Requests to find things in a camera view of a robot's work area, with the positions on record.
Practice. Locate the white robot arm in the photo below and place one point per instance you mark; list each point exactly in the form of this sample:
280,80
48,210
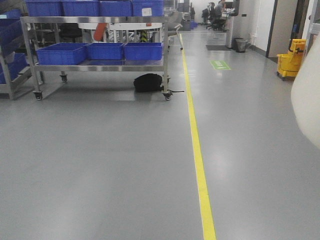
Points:
305,95

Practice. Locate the blue bin cart right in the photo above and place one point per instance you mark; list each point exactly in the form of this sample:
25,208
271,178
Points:
143,51

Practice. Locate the blue bin cart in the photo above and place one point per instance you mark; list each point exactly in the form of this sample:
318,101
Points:
105,51
143,51
64,53

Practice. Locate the blue bin cart middle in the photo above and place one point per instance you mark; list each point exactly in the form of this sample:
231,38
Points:
105,51

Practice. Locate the blue bin top right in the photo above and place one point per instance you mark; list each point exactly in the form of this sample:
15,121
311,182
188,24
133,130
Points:
147,8

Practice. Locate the blue bin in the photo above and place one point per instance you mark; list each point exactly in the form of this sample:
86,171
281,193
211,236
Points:
81,8
44,8
115,8
147,8

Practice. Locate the blue bin cart left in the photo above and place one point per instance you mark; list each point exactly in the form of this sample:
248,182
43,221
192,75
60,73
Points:
64,53

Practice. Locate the left slanted bin rack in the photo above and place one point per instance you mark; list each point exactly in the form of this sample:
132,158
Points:
14,69

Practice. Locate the blue bin top far left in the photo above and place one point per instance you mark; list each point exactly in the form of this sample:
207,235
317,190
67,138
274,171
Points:
44,8

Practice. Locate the black bag on floor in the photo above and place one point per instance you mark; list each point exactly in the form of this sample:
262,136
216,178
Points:
149,82

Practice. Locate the grey trash can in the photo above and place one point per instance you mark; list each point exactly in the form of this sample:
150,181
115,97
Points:
240,45

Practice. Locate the seated person in background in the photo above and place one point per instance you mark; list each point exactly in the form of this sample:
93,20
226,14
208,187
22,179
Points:
215,15

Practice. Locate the stainless steel wheeled cart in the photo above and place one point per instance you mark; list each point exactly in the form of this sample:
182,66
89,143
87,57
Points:
89,65

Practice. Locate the yellow mop bucket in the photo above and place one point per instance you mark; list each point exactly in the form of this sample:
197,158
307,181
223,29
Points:
288,65

